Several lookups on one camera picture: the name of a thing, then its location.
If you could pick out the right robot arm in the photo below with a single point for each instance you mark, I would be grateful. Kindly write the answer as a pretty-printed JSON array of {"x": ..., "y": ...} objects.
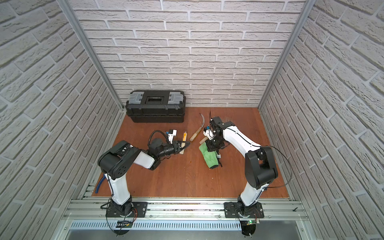
[{"x": 260, "y": 165}]

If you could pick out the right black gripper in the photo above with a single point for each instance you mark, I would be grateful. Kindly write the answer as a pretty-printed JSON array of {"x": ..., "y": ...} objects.
[{"x": 211, "y": 148}]

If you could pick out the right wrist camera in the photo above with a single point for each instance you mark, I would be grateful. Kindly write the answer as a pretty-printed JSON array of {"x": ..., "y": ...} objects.
[{"x": 208, "y": 133}]

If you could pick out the aluminium front rail frame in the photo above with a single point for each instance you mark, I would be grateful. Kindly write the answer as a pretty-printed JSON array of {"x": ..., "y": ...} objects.
[{"x": 182, "y": 214}]

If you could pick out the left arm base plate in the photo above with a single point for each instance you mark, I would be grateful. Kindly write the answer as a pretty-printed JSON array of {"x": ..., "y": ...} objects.
[{"x": 129, "y": 209}]

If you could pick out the black plastic toolbox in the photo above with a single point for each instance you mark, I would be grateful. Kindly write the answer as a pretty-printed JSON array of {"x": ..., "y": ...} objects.
[{"x": 156, "y": 106}]

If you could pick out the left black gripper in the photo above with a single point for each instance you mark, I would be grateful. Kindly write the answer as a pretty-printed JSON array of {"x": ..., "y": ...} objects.
[{"x": 176, "y": 147}]

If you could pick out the green rag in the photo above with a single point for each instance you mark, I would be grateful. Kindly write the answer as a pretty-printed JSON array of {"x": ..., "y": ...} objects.
[{"x": 210, "y": 158}]

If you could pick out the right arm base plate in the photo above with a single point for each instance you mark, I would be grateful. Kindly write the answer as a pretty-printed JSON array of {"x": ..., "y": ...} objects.
[{"x": 243, "y": 210}]

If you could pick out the wooden handle sickle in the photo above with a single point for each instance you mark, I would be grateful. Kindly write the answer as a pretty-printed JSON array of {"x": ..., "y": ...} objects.
[
  {"x": 184, "y": 142},
  {"x": 192, "y": 138},
  {"x": 203, "y": 140}
]

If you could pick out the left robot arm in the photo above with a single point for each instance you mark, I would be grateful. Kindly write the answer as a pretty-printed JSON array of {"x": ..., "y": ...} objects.
[{"x": 116, "y": 162}]

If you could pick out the blue handled pliers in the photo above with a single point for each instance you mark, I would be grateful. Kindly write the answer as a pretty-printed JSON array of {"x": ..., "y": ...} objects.
[{"x": 99, "y": 184}]

